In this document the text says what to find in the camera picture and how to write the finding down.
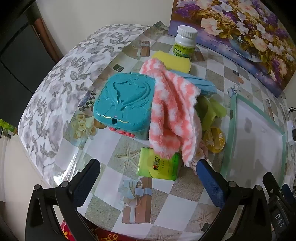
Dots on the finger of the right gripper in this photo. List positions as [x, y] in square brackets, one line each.
[276, 205]

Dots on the dark cabinet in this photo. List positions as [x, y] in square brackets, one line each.
[28, 53]

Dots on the green tissue pack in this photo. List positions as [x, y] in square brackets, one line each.
[152, 165]

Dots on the patterned plastic table cover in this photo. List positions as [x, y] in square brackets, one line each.
[181, 209]

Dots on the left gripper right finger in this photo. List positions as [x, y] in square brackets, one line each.
[254, 222]

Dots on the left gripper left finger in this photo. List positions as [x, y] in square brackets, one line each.
[42, 222]

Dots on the teal plastic toy box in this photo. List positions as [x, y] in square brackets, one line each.
[124, 104]

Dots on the floral painting canvas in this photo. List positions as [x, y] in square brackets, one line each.
[257, 35]

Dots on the yellow sponge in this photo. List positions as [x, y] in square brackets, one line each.
[173, 62]

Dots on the white green pill bottle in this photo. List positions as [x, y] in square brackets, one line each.
[185, 41]

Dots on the grey floral tablecloth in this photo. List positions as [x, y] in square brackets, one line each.
[49, 111]

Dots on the white tray teal rim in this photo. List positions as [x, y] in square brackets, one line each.
[255, 145]

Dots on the white power strip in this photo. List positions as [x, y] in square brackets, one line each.
[291, 135]

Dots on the green microfiber cloth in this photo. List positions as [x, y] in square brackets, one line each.
[208, 109]

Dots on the yellow round pouch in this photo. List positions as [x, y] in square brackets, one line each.
[214, 140]

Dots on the pink white zigzag towel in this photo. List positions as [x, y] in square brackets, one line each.
[175, 125]

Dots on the blue face masks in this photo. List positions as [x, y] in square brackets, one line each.
[207, 87]

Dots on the pink floral cloth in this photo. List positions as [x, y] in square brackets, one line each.
[201, 153]

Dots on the red floral cushion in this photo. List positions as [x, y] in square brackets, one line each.
[99, 233]

